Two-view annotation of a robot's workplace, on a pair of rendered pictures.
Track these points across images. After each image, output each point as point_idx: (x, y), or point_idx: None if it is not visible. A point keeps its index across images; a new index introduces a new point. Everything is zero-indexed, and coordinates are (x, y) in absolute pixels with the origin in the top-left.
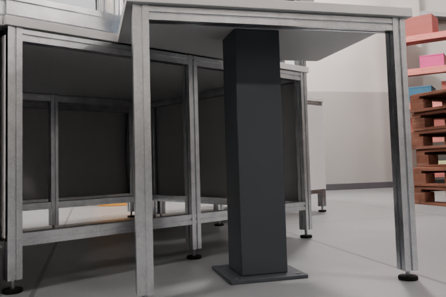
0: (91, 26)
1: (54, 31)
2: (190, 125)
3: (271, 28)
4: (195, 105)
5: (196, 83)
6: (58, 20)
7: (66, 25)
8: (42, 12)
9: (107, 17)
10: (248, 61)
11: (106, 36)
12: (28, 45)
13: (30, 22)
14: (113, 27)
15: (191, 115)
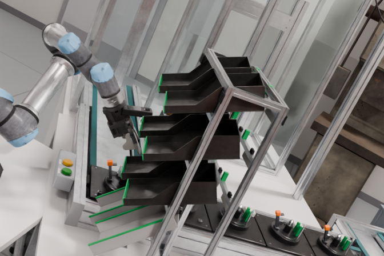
0: (74, 141)
1: (55, 131)
2: (24, 255)
3: None
4: (30, 243)
5: (36, 226)
6: (75, 129)
7: (56, 130)
8: (76, 120)
9: (76, 139)
10: None
11: (52, 147)
12: None
13: (57, 120)
14: (74, 148)
15: (27, 248)
